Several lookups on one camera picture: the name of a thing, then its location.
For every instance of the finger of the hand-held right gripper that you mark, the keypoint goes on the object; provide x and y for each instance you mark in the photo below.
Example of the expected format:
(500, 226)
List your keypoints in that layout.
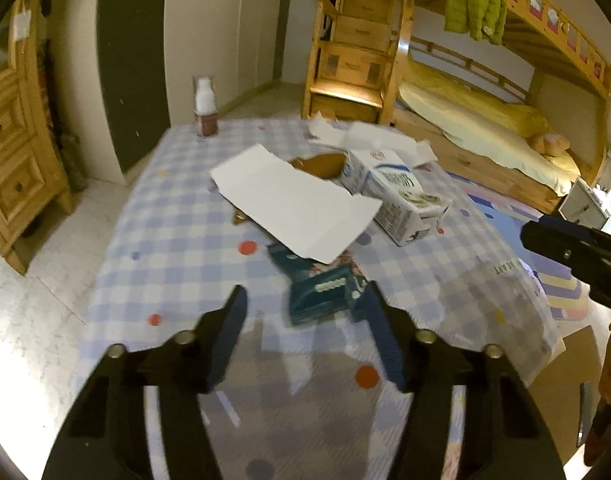
(560, 242)

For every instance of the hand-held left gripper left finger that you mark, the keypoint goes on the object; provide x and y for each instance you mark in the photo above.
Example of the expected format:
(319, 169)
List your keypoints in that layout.
(230, 340)

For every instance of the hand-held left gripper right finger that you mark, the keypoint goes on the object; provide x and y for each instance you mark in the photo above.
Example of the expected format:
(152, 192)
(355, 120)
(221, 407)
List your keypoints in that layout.
(380, 335)

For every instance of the dark teal box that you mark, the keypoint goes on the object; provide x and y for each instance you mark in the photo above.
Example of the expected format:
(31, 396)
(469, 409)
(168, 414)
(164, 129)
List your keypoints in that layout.
(315, 300)

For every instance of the rainbow oval rug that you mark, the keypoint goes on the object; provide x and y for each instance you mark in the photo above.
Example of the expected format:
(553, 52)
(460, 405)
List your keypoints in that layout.
(560, 290)

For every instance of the orange plush pillow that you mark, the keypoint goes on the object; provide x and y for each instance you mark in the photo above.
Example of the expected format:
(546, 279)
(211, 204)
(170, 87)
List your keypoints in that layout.
(550, 144)

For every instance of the blue checked tablecloth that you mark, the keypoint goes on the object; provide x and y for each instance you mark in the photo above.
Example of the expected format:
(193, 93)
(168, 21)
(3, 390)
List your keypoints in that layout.
(185, 240)

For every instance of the wooden bunk bed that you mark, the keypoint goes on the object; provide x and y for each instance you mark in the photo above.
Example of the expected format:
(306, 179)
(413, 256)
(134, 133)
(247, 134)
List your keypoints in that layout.
(475, 165)

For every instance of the white milk carton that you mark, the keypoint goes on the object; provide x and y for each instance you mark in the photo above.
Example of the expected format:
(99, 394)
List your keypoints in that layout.
(395, 200)

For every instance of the white flat cardboard box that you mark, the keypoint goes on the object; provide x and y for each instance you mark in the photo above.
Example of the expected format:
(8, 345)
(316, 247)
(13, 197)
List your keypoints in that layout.
(295, 210)

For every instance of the brown cardboard sheet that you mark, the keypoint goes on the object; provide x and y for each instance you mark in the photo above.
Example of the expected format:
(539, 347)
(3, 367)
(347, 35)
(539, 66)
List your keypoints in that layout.
(560, 390)

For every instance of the pale yellow bed sheet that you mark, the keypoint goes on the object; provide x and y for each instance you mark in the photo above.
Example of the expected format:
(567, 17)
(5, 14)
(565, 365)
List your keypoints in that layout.
(460, 125)

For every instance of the yellow quilt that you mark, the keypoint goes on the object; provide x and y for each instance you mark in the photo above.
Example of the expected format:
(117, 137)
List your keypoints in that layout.
(485, 100)

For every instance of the white torn paper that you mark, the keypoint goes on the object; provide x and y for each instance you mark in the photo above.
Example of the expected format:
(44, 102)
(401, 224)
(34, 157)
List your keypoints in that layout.
(380, 137)
(325, 130)

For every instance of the white bottle brown label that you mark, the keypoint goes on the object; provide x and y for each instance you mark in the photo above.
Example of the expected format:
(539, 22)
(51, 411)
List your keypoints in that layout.
(205, 105)

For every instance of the green puffer jacket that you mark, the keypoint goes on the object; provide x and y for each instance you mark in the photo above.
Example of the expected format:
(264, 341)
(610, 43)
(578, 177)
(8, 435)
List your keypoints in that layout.
(473, 5)

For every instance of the wooden stair drawers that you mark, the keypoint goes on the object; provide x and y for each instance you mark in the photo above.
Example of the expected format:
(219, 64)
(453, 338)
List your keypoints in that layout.
(355, 65)

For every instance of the wooden cabinet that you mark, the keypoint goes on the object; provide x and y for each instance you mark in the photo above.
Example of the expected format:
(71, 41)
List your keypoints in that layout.
(15, 160)

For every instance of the black door panel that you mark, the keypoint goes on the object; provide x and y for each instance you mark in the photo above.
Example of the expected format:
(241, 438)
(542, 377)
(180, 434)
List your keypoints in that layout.
(130, 60)

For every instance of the white wardrobe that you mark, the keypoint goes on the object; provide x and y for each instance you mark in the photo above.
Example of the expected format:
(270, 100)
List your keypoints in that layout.
(210, 35)

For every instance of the white paper tag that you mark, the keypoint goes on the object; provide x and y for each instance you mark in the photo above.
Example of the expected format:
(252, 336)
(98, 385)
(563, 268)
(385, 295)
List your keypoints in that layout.
(20, 25)

